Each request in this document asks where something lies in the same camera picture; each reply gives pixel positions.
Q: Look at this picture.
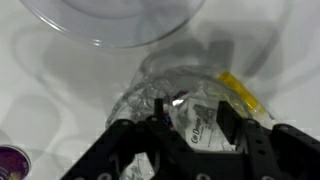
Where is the red capped purple bottle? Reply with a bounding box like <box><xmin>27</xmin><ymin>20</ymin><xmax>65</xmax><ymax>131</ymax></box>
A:
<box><xmin>0</xmin><ymin>144</ymin><xmax>33</xmax><ymax>180</ymax></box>

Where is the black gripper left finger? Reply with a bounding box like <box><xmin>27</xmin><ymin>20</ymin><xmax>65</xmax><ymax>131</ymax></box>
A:
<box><xmin>61</xmin><ymin>97</ymin><xmax>208</xmax><ymax>180</ymax></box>

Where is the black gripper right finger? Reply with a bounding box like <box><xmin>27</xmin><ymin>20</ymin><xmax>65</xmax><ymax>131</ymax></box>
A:
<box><xmin>216</xmin><ymin>100</ymin><xmax>320</xmax><ymax>180</ymax></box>

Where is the round white plate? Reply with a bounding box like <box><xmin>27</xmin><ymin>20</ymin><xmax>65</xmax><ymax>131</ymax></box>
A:
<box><xmin>19</xmin><ymin>0</ymin><xmax>208</xmax><ymax>49</ymax></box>

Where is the yellow marker pen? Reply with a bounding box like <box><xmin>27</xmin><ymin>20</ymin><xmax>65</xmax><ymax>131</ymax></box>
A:
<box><xmin>217</xmin><ymin>71</ymin><xmax>268</xmax><ymax>118</ymax></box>

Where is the printed paper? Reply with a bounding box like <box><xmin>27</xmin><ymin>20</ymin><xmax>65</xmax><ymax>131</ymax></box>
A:
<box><xmin>163</xmin><ymin>89</ymin><xmax>242</xmax><ymax>153</ymax></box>

